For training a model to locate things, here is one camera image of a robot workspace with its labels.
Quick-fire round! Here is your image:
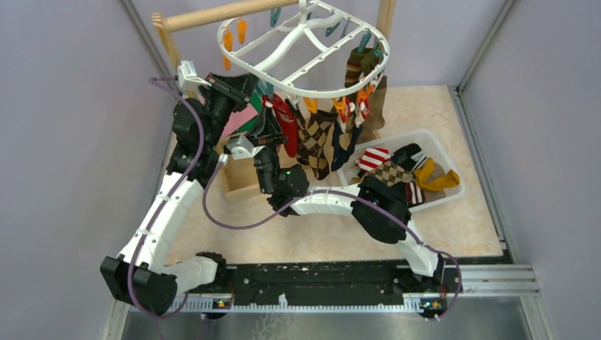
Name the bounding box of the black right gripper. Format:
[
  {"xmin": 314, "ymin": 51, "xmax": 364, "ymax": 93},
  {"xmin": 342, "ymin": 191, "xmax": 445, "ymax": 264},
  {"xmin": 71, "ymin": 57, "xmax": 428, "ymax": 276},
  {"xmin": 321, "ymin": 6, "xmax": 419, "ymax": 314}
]
[{"xmin": 245, "ymin": 103, "xmax": 288, "ymax": 194}]

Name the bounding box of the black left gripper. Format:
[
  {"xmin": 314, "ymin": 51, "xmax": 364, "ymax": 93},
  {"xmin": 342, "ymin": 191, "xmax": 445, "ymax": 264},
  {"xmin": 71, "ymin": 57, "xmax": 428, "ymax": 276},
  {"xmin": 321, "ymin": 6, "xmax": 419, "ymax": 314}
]
[{"xmin": 201, "ymin": 72, "xmax": 259, "ymax": 149}]

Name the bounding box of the teal clothes clip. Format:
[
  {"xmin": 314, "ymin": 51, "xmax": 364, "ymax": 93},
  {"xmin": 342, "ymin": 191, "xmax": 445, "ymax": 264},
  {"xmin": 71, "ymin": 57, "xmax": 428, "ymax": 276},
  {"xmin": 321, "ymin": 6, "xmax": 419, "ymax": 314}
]
[
  {"xmin": 257, "ymin": 79, "xmax": 267, "ymax": 96},
  {"xmin": 265, "ymin": 82, "xmax": 274, "ymax": 99}
]

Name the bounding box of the white clothes clip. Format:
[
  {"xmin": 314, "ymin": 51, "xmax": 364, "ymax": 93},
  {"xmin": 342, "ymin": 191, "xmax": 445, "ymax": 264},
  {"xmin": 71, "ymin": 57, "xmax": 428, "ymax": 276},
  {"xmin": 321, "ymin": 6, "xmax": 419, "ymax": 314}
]
[{"xmin": 286, "ymin": 93, "xmax": 300, "ymax": 109}]

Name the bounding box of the brown argyle sock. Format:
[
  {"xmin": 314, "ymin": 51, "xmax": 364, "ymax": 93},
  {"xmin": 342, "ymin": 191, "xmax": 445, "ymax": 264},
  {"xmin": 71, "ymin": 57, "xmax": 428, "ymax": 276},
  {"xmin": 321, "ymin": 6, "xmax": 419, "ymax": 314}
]
[
  {"xmin": 305, "ymin": 110, "xmax": 337, "ymax": 181},
  {"xmin": 285, "ymin": 99, "xmax": 320, "ymax": 166}
]

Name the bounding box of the beige argyle sock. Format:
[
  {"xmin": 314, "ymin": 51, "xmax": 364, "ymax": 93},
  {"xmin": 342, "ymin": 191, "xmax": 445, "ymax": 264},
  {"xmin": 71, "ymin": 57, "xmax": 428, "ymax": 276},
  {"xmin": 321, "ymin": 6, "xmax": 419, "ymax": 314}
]
[{"xmin": 359, "ymin": 161, "xmax": 415, "ymax": 186}]

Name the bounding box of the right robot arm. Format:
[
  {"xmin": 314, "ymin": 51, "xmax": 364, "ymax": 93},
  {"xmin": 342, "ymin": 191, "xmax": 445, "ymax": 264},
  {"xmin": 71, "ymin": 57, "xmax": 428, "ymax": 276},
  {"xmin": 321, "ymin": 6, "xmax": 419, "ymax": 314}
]
[{"xmin": 245, "ymin": 107, "xmax": 444, "ymax": 292}]

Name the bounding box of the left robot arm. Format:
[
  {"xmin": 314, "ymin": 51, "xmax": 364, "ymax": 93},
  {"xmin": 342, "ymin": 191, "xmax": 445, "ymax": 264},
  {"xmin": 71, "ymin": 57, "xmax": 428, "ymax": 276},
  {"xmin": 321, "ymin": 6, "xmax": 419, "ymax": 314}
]
[{"xmin": 100, "ymin": 73, "xmax": 258, "ymax": 318}]

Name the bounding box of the orange clothes clip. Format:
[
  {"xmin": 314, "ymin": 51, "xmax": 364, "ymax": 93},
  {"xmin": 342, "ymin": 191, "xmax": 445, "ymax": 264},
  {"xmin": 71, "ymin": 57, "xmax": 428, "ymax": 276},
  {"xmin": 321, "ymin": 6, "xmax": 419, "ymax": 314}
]
[
  {"xmin": 303, "ymin": 97, "xmax": 318, "ymax": 114},
  {"xmin": 356, "ymin": 84, "xmax": 376, "ymax": 106},
  {"xmin": 332, "ymin": 96, "xmax": 351, "ymax": 123}
]

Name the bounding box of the wooden hanger rack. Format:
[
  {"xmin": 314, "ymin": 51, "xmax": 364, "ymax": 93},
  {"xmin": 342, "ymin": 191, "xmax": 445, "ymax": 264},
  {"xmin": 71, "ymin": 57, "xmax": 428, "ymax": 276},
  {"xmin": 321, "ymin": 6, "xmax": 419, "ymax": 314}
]
[{"xmin": 151, "ymin": 0, "xmax": 396, "ymax": 203}]

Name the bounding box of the white round clip hanger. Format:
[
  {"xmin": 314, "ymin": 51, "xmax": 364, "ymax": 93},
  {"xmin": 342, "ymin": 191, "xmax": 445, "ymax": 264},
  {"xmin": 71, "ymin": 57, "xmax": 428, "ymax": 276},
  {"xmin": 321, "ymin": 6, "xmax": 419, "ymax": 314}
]
[{"xmin": 217, "ymin": 1, "xmax": 391, "ymax": 98}]

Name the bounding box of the pink cloth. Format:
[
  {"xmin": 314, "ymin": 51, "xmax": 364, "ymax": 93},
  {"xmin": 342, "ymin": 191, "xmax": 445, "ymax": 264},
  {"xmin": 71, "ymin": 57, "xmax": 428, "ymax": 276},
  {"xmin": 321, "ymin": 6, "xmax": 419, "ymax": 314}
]
[{"xmin": 221, "ymin": 104, "xmax": 258, "ymax": 137}]

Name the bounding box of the green cloth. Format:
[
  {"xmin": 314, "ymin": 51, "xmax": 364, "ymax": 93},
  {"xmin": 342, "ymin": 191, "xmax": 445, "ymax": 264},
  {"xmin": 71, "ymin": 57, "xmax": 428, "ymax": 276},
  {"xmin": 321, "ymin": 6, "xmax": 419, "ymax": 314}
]
[{"xmin": 235, "ymin": 93, "xmax": 262, "ymax": 133}]

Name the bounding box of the navy white red hanging sock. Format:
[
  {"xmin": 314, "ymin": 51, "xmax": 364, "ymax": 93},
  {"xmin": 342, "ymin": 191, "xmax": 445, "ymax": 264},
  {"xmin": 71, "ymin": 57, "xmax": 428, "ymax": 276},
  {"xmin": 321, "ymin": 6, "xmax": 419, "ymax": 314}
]
[{"xmin": 330, "ymin": 98, "xmax": 370, "ymax": 171}]

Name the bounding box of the white plastic laundry basket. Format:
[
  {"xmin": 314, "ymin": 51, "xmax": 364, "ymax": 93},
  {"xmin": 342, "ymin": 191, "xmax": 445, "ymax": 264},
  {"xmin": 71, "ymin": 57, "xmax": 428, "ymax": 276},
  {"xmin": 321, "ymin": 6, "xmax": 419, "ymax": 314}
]
[{"xmin": 337, "ymin": 129, "xmax": 457, "ymax": 186}]

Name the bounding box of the olive striped hanging sock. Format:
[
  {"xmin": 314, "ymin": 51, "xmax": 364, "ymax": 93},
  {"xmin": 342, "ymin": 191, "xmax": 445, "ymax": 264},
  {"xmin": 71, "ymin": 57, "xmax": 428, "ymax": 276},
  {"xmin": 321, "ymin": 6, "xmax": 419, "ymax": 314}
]
[{"xmin": 344, "ymin": 47, "xmax": 380, "ymax": 88}]

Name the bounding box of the black sock in basket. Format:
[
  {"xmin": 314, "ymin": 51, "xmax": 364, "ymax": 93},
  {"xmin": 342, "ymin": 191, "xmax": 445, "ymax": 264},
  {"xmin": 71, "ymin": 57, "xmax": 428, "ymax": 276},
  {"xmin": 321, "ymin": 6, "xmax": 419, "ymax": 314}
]
[{"xmin": 392, "ymin": 142, "xmax": 429, "ymax": 205}]

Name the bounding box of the yellow sock in basket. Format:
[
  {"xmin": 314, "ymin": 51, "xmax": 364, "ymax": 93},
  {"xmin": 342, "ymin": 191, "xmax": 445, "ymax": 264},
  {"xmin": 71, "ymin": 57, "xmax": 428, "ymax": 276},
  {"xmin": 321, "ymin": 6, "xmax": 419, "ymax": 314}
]
[{"xmin": 413, "ymin": 158, "xmax": 461, "ymax": 192}]

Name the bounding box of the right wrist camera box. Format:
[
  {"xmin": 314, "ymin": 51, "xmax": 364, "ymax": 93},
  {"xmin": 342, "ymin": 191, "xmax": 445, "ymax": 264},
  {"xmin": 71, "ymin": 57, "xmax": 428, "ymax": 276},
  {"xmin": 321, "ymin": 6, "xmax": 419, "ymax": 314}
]
[{"xmin": 225, "ymin": 135, "xmax": 264, "ymax": 160}]

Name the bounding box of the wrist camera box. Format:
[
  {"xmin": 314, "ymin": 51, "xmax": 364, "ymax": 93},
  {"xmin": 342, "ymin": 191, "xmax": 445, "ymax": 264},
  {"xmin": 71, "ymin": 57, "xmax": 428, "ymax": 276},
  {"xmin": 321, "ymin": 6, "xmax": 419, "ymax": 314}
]
[
  {"xmin": 225, "ymin": 135, "xmax": 264, "ymax": 160},
  {"xmin": 177, "ymin": 60, "xmax": 211, "ymax": 91}
]

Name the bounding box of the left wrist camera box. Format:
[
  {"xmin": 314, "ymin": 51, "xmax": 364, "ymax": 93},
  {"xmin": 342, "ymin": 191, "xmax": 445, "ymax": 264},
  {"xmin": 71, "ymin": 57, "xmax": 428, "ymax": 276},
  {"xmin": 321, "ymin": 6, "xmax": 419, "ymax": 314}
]
[{"xmin": 177, "ymin": 60, "xmax": 211, "ymax": 91}]

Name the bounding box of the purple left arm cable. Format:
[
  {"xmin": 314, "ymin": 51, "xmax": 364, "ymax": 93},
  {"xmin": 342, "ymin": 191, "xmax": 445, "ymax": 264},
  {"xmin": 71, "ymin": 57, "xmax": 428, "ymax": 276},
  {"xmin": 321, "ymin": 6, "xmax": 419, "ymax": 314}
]
[{"xmin": 126, "ymin": 77, "xmax": 206, "ymax": 340}]

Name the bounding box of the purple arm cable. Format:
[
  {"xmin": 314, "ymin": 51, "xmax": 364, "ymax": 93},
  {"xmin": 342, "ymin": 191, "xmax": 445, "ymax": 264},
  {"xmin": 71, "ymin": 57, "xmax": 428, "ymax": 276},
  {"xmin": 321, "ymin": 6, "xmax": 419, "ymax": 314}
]
[
  {"xmin": 201, "ymin": 157, "xmax": 464, "ymax": 322},
  {"xmin": 126, "ymin": 77, "xmax": 206, "ymax": 340}
]

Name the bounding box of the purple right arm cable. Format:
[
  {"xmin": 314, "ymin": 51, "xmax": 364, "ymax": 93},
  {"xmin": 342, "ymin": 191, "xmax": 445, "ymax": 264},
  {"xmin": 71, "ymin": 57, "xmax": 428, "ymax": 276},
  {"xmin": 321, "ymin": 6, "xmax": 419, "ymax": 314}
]
[{"xmin": 201, "ymin": 157, "xmax": 464, "ymax": 322}]

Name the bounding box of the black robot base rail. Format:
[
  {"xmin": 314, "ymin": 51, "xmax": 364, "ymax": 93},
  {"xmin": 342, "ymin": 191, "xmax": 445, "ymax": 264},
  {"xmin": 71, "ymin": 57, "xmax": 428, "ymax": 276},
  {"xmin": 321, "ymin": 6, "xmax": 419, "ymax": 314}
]
[{"xmin": 190, "ymin": 257, "xmax": 464, "ymax": 319}]

